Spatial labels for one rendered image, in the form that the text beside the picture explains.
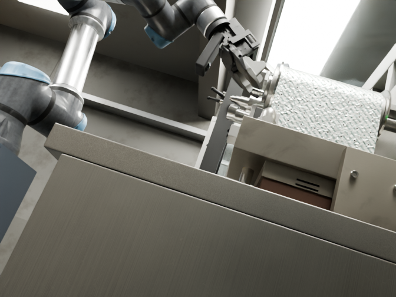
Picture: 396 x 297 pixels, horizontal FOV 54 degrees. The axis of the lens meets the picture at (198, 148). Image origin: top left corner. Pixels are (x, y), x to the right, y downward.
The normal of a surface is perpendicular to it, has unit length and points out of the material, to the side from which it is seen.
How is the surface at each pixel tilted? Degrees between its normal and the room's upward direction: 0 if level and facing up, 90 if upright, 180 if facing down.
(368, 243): 90
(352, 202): 90
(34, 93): 90
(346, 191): 90
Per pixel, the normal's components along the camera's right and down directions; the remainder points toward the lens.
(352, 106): 0.00, -0.37
